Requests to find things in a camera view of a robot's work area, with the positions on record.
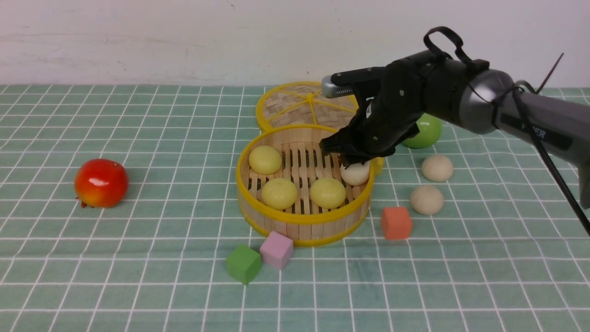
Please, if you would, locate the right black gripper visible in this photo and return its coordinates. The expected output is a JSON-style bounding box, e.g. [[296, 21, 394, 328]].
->
[[319, 92, 424, 167]]

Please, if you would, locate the white bun bottom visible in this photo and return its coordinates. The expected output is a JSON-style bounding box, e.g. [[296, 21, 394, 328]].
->
[[340, 162, 371, 186]]

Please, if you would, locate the white bun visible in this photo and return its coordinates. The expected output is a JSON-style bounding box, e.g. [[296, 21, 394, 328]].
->
[[421, 154, 454, 183], [340, 162, 371, 186], [410, 185, 445, 216]]

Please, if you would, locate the yellow bun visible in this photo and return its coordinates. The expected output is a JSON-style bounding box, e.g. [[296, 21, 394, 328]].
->
[[248, 145, 283, 176], [261, 178, 298, 211], [309, 178, 346, 210]]

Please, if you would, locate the right robot arm black grey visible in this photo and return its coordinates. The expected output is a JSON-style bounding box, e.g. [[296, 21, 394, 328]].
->
[[320, 51, 590, 209]]

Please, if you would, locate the bamboo steamer tray yellow rim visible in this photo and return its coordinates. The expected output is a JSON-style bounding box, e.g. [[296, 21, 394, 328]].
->
[[235, 124, 375, 247]]

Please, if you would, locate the woven bamboo steamer lid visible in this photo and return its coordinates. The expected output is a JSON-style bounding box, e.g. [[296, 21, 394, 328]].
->
[[255, 82, 358, 132]]

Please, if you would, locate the yellow cube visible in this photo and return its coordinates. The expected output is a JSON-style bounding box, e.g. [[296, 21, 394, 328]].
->
[[371, 157, 385, 176]]

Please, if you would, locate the orange cube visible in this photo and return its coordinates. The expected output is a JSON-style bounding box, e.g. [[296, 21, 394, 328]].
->
[[381, 206, 413, 240]]

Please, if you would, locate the green apple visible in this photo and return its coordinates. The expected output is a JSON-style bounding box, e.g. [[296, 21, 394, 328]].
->
[[402, 113, 443, 149]]

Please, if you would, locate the pink cube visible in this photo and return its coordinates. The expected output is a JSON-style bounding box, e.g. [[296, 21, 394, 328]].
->
[[260, 231, 294, 270]]

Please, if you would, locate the green cube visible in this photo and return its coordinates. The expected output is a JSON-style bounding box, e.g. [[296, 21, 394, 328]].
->
[[225, 244, 263, 285]]

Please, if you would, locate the green checkered tablecloth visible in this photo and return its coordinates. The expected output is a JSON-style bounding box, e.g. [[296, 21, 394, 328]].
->
[[0, 85, 590, 332]]

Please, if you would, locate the red pomegranate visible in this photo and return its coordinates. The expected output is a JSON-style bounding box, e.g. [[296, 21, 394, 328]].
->
[[74, 158, 129, 208]]

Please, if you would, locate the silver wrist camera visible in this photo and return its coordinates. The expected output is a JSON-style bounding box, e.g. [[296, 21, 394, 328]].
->
[[320, 74, 354, 99]]

